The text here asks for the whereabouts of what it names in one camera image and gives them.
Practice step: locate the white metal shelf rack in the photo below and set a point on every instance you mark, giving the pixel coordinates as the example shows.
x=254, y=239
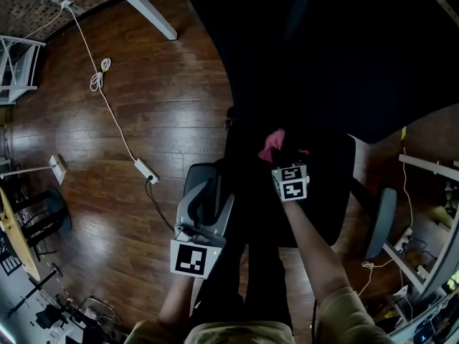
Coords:
x=27, y=66

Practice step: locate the pink cloth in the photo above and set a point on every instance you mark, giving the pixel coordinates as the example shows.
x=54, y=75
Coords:
x=272, y=143

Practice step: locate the white power strip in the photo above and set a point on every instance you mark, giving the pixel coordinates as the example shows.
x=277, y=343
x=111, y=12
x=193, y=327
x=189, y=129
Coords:
x=146, y=170
x=403, y=240

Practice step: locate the round wooden table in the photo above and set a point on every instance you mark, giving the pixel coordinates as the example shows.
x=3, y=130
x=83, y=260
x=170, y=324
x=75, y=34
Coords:
x=18, y=238

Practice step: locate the person's right forearm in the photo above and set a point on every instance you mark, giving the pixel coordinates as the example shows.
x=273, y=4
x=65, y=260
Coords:
x=315, y=256

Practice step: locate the black mesh chair backrest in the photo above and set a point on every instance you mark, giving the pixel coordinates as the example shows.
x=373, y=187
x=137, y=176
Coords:
x=322, y=66

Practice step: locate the white floor lamp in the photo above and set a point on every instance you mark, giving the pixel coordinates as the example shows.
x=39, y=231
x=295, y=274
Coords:
x=57, y=167

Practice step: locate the black round stool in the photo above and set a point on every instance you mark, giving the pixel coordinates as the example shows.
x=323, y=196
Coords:
x=59, y=210

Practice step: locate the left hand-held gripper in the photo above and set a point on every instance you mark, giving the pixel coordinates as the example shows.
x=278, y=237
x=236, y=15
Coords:
x=190, y=258

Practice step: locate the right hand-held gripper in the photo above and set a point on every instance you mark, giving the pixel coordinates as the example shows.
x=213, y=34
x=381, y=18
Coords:
x=292, y=188

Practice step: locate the person's beige shirt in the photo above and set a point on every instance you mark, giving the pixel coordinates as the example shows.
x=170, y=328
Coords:
x=344, y=321

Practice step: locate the person's black trousers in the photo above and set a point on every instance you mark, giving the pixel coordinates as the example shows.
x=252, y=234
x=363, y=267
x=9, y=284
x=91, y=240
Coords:
x=261, y=289

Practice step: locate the black office chair seat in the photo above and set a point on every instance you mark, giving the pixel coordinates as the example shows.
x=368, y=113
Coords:
x=322, y=192

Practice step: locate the grey desk with white legs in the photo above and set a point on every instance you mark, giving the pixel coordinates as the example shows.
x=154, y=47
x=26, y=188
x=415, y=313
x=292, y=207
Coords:
x=443, y=260

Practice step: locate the person's left forearm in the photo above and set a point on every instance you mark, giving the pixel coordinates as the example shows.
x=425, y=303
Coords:
x=179, y=299

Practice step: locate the white wall plug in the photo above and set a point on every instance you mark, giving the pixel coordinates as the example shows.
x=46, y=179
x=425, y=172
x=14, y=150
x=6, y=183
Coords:
x=66, y=4

